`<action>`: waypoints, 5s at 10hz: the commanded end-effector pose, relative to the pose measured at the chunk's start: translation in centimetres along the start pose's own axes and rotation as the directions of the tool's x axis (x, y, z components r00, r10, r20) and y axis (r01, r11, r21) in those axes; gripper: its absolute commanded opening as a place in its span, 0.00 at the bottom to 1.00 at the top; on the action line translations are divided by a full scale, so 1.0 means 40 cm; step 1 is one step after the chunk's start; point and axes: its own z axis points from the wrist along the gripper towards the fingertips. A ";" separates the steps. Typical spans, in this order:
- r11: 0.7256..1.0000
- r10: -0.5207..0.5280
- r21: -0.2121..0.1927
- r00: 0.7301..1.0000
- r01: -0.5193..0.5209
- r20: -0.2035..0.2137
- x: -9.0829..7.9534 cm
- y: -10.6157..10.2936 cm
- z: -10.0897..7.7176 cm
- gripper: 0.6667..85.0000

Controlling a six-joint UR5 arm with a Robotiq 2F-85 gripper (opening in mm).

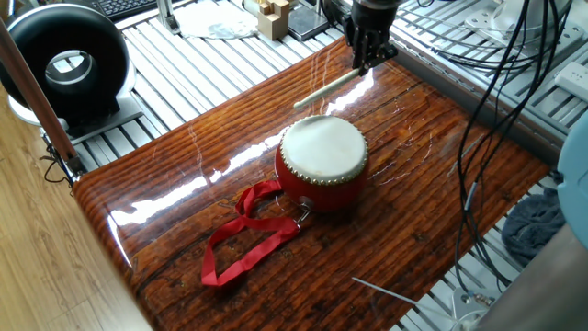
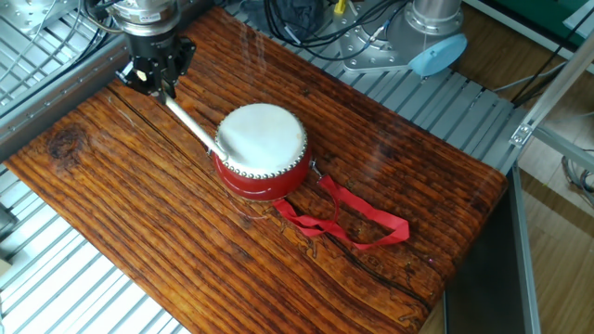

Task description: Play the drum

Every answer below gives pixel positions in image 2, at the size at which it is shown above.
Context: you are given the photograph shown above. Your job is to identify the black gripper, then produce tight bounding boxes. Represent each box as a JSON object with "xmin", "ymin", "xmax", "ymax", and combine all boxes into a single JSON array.
[{"xmin": 115, "ymin": 34, "xmax": 197, "ymax": 99}]

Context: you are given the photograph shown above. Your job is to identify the pale wooden drumstick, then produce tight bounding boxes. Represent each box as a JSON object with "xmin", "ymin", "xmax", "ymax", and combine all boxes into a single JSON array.
[{"xmin": 161, "ymin": 94, "xmax": 229, "ymax": 161}]

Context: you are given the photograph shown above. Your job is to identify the red drum with white skin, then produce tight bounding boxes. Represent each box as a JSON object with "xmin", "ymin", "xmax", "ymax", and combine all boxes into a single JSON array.
[{"xmin": 206, "ymin": 102, "xmax": 313, "ymax": 202}]

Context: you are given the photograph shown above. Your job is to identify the silver perforated plate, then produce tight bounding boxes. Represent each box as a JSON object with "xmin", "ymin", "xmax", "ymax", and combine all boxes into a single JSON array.
[{"xmin": 0, "ymin": 0, "xmax": 78, "ymax": 36}]

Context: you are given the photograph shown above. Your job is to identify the dark grey cloth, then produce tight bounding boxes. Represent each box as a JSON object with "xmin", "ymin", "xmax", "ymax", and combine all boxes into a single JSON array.
[{"xmin": 240, "ymin": 0, "xmax": 329, "ymax": 41}]

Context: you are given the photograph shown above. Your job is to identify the brown wooden board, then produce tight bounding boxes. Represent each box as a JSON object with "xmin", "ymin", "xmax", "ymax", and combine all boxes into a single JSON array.
[{"xmin": 4, "ymin": 6, "xmax": 510, "ymax": 334}]

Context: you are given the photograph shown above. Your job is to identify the silver robot mounting plate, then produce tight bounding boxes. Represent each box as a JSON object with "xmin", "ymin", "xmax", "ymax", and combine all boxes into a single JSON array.
[{"xmin": 336, "ymin": 0, "xmax": 421, "ymax": 74}]

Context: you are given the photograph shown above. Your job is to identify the dark grey side panel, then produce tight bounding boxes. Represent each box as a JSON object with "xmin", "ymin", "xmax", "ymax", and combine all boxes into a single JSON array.
[{"xmin": 443, "ymin": 164, "xmax": 542, "ymax": 334}]

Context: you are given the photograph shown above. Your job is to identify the black cable bundle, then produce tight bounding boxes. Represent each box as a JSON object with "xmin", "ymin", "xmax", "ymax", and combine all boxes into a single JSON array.
[{"xmin": 263, "ymin": 0, "xmax": 414, "ymax": 64}]

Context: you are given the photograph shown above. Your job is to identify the red ribbon strap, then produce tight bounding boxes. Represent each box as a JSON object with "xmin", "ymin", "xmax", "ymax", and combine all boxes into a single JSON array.
[{"xmin": 272, "ymin": 174, "xmax": 411, "ymax": 251}]

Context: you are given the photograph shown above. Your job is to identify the aluminium frame post with bracket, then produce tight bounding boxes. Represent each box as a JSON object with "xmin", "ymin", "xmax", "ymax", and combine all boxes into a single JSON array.
[{"xmin": 509, "ymin": 27, "xmax": 594, "ymax": 149}]

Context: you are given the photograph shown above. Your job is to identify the grey cable coil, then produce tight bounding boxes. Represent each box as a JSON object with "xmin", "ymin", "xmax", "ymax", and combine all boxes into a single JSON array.
[{"xmin": 560, "ymin": 148, "xmax": 594, "ymax": 208}]

